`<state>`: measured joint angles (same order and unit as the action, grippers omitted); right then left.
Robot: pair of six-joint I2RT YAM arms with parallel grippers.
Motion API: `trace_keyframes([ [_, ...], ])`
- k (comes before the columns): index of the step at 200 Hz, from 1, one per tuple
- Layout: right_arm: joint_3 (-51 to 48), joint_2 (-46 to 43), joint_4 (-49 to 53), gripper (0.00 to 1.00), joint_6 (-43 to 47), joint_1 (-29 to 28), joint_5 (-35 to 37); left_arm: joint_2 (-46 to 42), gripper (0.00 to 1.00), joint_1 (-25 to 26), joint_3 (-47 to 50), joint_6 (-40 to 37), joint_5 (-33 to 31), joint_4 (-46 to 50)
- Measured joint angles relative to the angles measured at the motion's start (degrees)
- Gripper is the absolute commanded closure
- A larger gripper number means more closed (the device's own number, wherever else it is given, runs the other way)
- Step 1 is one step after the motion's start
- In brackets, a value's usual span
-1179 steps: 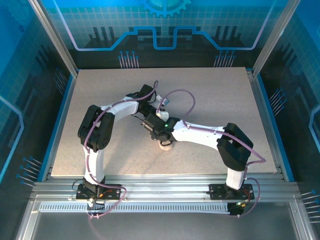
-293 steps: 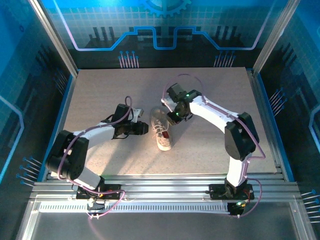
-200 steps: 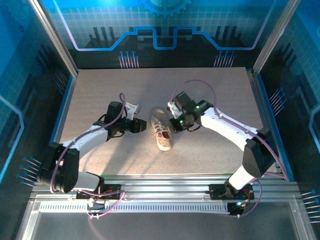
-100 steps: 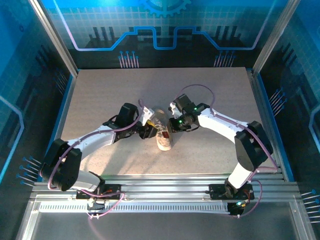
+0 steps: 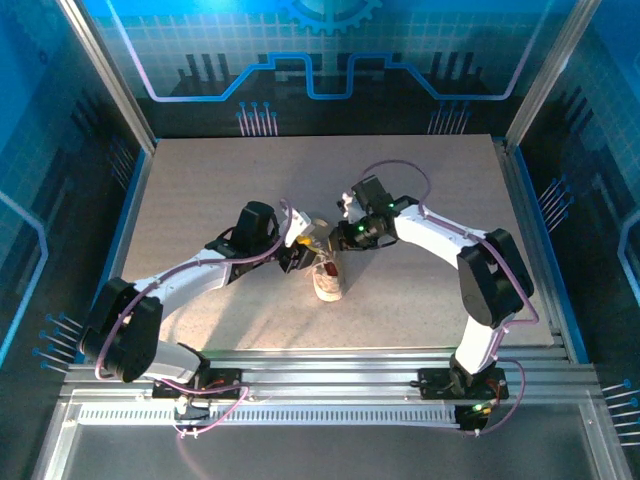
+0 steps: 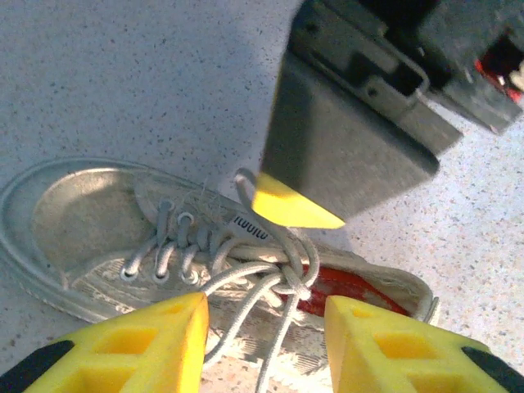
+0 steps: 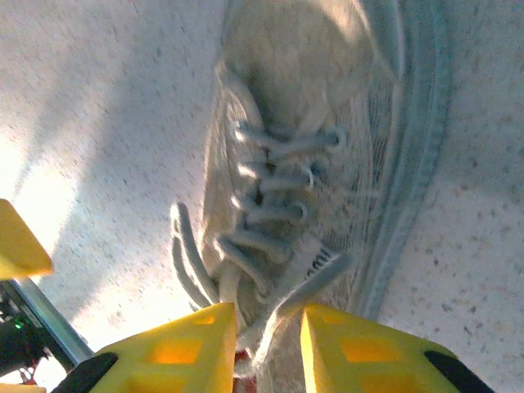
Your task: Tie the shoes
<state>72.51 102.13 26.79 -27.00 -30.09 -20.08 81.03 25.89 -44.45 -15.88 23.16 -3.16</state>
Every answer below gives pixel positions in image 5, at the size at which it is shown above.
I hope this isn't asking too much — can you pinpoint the beige lace sneaker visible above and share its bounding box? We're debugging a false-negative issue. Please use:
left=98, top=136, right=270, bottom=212
left=310, top=219, right=346, bottom=303

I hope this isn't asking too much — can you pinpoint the blue table edge strip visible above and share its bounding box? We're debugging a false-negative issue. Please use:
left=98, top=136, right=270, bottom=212
left=514, top=149, right=590, bottom=364
left=73, top=148, right=154, bottom=365

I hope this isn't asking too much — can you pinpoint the black connector box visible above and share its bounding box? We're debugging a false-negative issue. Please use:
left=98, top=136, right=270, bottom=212
left=455, top=402, right=489, bottom=436
left=172, top=397, right=211, bottom=436

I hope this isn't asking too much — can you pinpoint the grey metal shelf panel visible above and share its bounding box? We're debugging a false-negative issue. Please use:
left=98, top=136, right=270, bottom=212
left=64, top=422, right=601, bottom=480

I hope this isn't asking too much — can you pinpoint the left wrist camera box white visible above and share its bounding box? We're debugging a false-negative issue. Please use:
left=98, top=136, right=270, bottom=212
left=284, top=207, right=317, bottom=247

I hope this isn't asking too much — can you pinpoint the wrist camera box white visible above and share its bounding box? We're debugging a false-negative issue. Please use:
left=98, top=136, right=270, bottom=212
left=339, top=189, right=362, bottom=225
left=284, top=207, right=317, bottom=247

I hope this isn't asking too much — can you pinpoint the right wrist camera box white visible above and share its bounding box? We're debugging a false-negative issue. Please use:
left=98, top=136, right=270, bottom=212
left=339, top=189, right=362, bottom=225

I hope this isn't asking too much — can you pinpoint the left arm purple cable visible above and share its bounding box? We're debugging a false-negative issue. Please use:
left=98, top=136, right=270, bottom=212
left=93, top=198, right=251, bottom=441

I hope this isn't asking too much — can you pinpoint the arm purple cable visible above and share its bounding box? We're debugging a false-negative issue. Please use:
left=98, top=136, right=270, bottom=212
left=360, top=159, right=541, bottom=437
left=93, top=198, right=251, bottom=441

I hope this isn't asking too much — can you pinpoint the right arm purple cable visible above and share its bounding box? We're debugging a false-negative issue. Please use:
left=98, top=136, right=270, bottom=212
left=360, top=159, right=541, bottom=437

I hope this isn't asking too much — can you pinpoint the aluminium rail beam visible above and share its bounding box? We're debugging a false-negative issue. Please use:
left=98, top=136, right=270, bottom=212
left=62, top=348, right=601, bottom=407

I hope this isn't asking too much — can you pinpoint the aluminium side rail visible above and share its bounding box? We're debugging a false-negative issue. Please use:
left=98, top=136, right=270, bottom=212
left=492, top=135, right=574, bottom=362

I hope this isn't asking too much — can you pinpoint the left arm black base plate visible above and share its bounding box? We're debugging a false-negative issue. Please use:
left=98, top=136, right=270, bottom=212
left=152, top=367, right=244, bottom=401

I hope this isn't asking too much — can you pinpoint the white slotted cable duct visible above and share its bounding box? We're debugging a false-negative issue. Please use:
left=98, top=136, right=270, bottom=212
left=78, top=403, right=462, bottom=427

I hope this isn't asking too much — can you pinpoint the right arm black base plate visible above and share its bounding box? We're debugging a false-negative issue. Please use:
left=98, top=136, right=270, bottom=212
left=417, top=367, right=510, bottom=401

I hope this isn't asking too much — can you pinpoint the aluminium corner post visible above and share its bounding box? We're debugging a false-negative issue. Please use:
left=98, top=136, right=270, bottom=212
left=53, top=0, right=160, bottom=155
left=503, top=0, right=604, bottom=155

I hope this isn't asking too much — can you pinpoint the aluminium frame bar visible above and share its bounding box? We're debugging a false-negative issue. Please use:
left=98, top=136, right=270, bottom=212
left=577, top=394, right=634, bottom=480
left=29, top=394, right=81, bottom=480

